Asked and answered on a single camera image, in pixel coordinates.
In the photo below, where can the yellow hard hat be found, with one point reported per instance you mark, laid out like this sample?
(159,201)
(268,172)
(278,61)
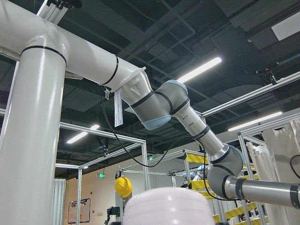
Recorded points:
(123,186)

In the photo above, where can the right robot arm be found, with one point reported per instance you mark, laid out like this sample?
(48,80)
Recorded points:
(155,108)

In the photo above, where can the pink plastic cup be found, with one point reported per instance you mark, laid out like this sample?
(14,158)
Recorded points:
(168,206)

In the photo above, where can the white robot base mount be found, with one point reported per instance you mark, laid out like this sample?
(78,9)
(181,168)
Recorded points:
(29,136)

